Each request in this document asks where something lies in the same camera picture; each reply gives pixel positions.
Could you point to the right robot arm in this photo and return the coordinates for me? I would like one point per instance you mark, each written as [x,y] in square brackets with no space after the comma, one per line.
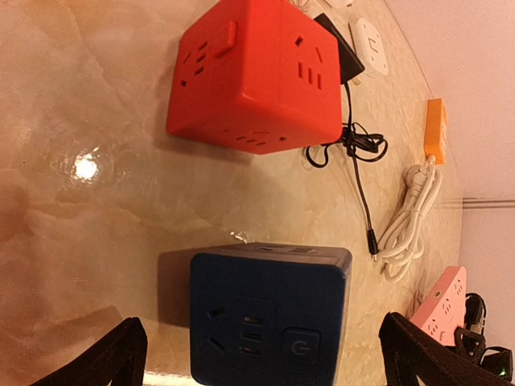
[497,360]

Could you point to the orange power strip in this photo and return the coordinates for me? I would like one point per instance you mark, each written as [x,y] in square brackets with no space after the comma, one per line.
[435,139]

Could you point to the black plug adapter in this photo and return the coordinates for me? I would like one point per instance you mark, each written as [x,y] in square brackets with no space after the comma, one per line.
[350,65]

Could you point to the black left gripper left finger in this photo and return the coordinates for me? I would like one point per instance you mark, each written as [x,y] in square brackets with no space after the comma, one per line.
[118,358]

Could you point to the blue cube adapter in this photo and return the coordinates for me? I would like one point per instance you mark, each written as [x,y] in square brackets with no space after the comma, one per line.
[268,314]

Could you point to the right aluminium corner post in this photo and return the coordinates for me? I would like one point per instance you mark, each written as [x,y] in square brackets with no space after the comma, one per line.
[468,203]

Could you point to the red cube adapter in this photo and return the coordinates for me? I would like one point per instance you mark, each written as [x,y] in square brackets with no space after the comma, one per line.
[256,76]

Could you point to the white multi-outlet plug adapter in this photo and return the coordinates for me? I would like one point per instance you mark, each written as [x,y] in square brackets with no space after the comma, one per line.
[369,48]

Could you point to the pink power strip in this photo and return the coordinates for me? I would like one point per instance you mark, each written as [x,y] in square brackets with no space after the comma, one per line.
[443,310]

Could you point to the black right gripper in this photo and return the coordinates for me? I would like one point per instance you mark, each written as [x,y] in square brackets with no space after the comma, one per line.
[470,342]

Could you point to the white usb charger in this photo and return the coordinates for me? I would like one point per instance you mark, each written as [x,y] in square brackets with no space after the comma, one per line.
[339,4]

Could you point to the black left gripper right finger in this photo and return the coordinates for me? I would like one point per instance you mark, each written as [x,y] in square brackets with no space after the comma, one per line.
[411,356]

